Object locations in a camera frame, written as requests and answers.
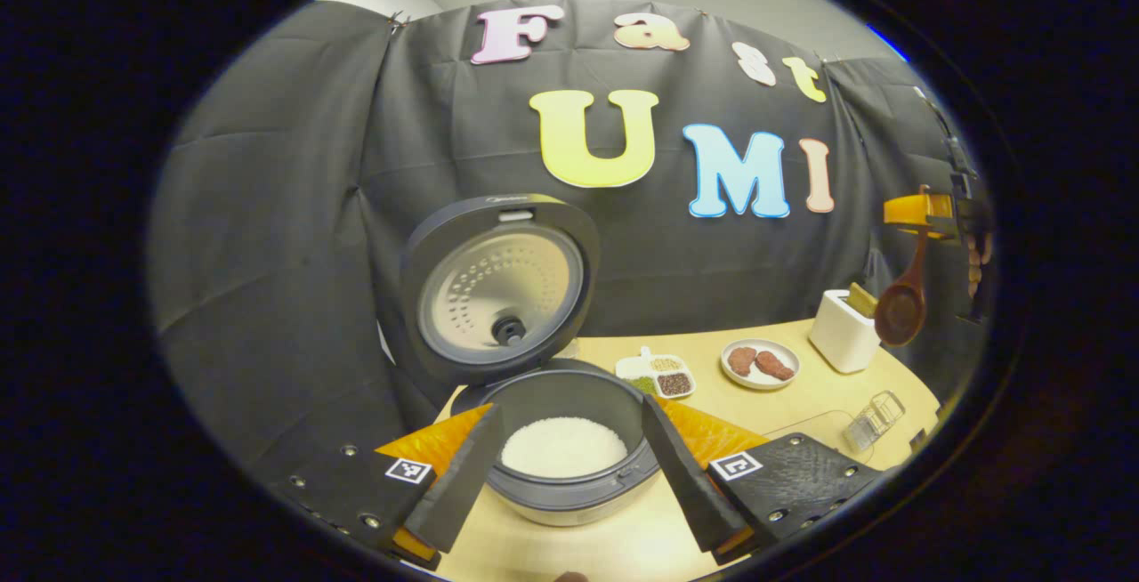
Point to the small clear basket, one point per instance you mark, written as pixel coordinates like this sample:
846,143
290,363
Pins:
874,420

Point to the grey rice cooker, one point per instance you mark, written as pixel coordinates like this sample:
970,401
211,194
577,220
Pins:
445,342

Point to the brown meat piece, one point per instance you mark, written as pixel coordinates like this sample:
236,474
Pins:
776,367
741,359

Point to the white divided bean dish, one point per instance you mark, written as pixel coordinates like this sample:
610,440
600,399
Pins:
663,377

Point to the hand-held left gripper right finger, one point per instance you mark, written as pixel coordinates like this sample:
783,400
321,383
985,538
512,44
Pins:
685,484

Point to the wooden utensil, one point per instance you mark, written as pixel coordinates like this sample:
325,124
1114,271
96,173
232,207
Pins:
861,297

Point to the white round plate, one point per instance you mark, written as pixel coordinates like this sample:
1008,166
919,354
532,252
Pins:
743,379

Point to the white chopstick holder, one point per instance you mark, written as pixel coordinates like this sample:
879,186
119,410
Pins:
841,337

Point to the white rice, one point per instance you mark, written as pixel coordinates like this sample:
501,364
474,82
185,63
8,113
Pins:
563,447

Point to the black backdrop cloth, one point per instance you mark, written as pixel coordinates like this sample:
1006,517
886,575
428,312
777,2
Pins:
267,235

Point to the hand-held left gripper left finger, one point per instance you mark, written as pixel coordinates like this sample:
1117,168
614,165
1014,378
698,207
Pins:
463,489

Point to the brown wooden spoon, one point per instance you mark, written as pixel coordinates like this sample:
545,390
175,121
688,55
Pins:
900,311

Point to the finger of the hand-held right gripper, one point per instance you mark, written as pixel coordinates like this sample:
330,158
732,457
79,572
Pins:
908,210

